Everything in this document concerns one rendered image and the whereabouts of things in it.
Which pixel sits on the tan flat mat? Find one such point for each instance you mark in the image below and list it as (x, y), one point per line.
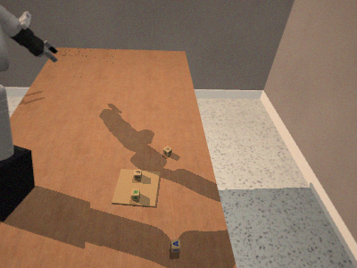
(148, 188)

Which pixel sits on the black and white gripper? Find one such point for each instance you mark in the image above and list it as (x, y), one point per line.
(18, 30)

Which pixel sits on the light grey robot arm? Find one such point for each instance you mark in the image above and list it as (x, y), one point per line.
(6, 145)

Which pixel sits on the tan letter block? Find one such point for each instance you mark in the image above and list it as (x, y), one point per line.
(135, 194)
(137, 174)
(167, 150)
(175, 245)

